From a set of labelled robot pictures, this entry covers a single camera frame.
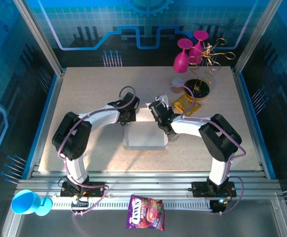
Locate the small black controller board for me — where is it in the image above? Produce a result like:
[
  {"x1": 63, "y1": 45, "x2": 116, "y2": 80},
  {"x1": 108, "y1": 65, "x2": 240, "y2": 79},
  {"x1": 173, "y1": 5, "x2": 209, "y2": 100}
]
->
[
  {"x1": 70, "y1": 196, "x2": 89, "y2": 214},
  {"x1": 210, "y1": 197, "x2": 229, "y2": 214}
]

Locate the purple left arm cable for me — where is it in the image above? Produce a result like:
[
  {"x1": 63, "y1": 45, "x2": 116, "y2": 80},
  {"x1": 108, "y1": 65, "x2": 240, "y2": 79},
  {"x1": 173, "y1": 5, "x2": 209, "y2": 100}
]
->
[{"x1": 56, "y1": 85, "x2": 136, "y2": 218}]

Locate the gold wire rack black base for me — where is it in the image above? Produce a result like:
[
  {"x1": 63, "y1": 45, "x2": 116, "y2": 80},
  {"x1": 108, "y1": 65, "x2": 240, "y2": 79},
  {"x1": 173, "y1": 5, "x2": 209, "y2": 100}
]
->
[{"x1": 184, "y1": 37, "x2": 237, "y2": 100}]

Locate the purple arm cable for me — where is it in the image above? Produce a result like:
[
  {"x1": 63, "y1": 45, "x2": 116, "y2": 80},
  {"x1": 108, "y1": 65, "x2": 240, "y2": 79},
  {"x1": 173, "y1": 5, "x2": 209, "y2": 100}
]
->
[
  {"x1": 56, "y1": 85, "x2": 136, "y2": 218},
  {"x1": 157, "y1": 83, "x2": 247, "y2": 215}
]

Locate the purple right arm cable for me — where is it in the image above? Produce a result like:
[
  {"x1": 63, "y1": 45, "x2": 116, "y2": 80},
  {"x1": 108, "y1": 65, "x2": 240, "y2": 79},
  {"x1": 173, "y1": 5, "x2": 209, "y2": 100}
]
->
[{"x1": 157, "y1": 83, "x2": 247, "y2": 215}]

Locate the aluminium frame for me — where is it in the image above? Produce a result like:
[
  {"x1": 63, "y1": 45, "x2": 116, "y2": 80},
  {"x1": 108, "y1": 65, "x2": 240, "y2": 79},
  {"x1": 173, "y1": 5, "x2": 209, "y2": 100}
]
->
[{"x1": 3, "y1": 0, "x2": 287, "y2": 237}]

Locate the white slotted cable duct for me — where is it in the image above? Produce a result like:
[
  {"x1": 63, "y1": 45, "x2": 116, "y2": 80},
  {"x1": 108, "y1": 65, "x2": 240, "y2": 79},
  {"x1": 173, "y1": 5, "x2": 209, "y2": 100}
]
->
[{"x1": 51, "y1": 196, "x2": 213, "y2": 211}]

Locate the white paper box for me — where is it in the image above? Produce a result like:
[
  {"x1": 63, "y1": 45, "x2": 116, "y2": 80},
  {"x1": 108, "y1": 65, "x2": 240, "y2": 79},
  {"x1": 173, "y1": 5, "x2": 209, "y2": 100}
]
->
[{"x1": 123, "y1": 95, "x2": 170, "y2": 151}]

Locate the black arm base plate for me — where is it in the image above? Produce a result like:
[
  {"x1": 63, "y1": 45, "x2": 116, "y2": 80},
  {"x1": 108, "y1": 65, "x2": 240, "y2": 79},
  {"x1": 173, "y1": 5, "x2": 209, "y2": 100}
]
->
[
  {"x1": 191, "y1": 181, "x2": 235, "y2": 198},
  {"x1": 60, "y1": 181, "x2": 108, "y2": 198}
]

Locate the blue plastic goblet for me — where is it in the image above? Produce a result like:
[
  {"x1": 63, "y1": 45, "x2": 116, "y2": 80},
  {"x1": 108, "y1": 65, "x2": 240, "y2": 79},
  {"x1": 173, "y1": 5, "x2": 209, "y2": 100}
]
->
[{"x1": 11, "y1": 189, "x2": 53, "y2": 217}]

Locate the pink wine glass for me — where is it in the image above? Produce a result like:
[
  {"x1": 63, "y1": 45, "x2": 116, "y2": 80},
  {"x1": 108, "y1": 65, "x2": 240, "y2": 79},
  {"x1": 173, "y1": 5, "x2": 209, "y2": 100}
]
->
[
  {"x1": 188, "y1": 30, "x2": 210, "y2": 66},
  {"x1": 173, "y1": 39, "x2": 194, "y2": 74}
]

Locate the purple berries candy bag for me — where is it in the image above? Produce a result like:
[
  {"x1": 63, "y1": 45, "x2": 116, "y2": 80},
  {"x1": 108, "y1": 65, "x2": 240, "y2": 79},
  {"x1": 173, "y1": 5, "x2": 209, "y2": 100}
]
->
[{"x1": 125, "y1": 194, "x2": 165, "y2": 232}]

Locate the yellow snack packet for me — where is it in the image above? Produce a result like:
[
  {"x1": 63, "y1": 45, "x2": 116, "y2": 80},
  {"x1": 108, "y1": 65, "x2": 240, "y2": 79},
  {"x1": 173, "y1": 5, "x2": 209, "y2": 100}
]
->
[{"x1": 171, "y1": 95, "x2": 202, "y2": 117}]

